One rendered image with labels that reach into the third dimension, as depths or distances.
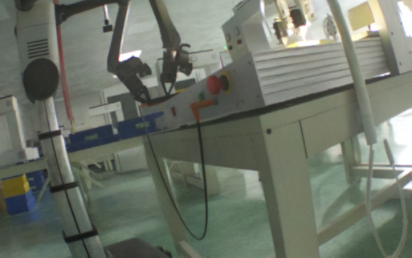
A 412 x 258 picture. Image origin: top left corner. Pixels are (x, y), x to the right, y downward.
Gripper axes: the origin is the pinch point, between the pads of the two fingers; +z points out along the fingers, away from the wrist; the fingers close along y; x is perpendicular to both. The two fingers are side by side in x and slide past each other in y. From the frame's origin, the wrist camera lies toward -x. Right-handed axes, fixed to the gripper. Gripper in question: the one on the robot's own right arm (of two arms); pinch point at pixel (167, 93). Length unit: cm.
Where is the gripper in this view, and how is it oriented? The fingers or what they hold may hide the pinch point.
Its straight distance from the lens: 141.7
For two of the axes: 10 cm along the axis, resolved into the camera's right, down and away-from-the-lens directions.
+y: -2.4, 0.8, 9.7
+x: -9.7, -0.3, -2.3
